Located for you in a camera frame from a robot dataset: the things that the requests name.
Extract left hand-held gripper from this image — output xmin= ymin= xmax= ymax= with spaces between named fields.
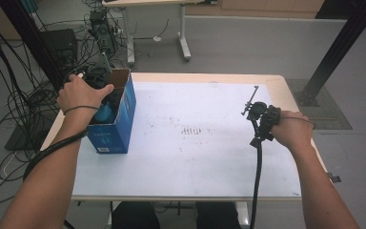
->
xmin=83 ymin=52 xmax=113 ymax=92

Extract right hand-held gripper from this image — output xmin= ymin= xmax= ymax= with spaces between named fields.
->
xmin=240 ymin=84 xmax=282 ymax=149

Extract blue plastic bottle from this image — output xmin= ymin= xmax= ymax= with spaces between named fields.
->
xmin=93 ymin=103 xmax=116 ymax=125

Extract blue cardboard box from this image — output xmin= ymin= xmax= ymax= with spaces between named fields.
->
xmin=86 ymin=68 xmax=138 ymax=155

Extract person's left hand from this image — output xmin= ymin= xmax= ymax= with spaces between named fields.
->
xmin=56 ymin=73 xmax=115 ymax=115

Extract person's right hand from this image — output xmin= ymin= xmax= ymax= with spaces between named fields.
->
xmin=271 ymin=110 xmax=315 ymax=151

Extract black wrist band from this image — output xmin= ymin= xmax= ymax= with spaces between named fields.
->
xmin=63 ymin=105 xmax=100 ymax=116

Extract light wooden table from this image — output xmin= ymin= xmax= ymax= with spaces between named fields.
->
xmin=40 ymin=72 xmax=329 ymax=202

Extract grey computer tower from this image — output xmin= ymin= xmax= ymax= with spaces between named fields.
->
xmin=90 ymin=9 xmax=119 ymax=54

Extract black equipment box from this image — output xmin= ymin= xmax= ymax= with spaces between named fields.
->
xmin=40 ymin=29 xmax=79 ymax=66

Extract white table mat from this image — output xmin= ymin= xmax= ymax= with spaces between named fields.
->
xmin=71 ymin=81 xmax=302 ymax=198

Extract white desk with metal legs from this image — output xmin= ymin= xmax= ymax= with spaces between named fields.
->
xmin=102 ymin=0 xmax=219 ymax=66

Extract person's legs in dark trousers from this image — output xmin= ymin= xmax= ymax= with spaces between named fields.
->
xmin=112 ymin=201 xmax=243 ymax=229

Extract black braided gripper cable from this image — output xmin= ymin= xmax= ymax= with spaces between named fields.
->
xmin=249 ymin=138 xmax=265 ymax=229
xmin=23 ymin=128 xmax=89 ymax=182

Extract black metal frame post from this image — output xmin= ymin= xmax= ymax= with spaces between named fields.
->
xmin=0 ymin=0 xmax=65 ymax=91
xmin=295 ymin=0 xmax=366 ymax=107

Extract tangle of black floor cables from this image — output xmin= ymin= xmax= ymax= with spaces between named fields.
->
xmin=0 ymin=0 xmax=65 ymax=206

